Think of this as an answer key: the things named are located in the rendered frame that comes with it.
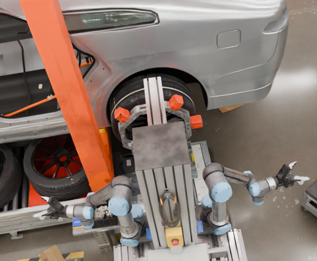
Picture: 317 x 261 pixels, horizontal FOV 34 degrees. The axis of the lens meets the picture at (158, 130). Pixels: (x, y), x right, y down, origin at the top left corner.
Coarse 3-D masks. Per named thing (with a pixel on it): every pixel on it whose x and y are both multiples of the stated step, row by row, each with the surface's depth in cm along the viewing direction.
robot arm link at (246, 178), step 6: (204, 168) 299; (210, 168) 294; (216, 168) 294; (222, 168) 302; (228, 168) 310; (204, 174) 295; (228, 174) 307; (234, 174) 311; (240, 174) 315; (246, 174) 321; (228, 180) 311; (234, 180) 312; (240, 180) 316; (246, 180) 319; (252, 180) 322; (246, 186) 324
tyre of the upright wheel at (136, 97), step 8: (128, 80) 388; (136, 80) 385; (168, 80) 385; (176, 80) 391; (120, 88) 390; (128, 88) 385; (136, 88) 380; (176, 88) 385; (184, 88) 393; (112, 96) 399; (120, 96) 386; (128, 96) 379; (136, 96) 375; (144, 96) 374; (168, 96) 376; (184, 96) 385; (112, 104) 396; (120, 104) 382; (128, 104) 377; (136, 104) 378; (184, 104) 385; (192, 104) 391; (112, 112) 391; (192, 112) 394; (112, 120) 391; (112, 128) 397; (120, 136) 404
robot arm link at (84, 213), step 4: (76, 208) 311; (80, 208) 311; (84, 208) 311; (88, 208) 311; (92, 208) 313; (76, 212) 310; (80, 212) 310; (84, 212) 310; (88, 212) 309; (92, 212) 314; (76, 216) 312; (80, 216) 311; (84, 216) 310; (88, 216) 310; (92, 216) 314; (84, 220) 314
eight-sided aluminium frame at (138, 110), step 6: (168, 102) 377; (138, 108) 374; (144, 108) 377; (168, 108) 373; (180, 108) 383; (132, 114) 375; (138, 114) 374; (180, 114) 381; (186, 114) 383; (132, 120) 379; (186, 120) 386; (120, 126) 383; (126, 126) 383; (186, 126) 392; (120, 132) 387; (186, 132) 398; (126, 138) 397; (186, 138) 404; (126, 144) 400
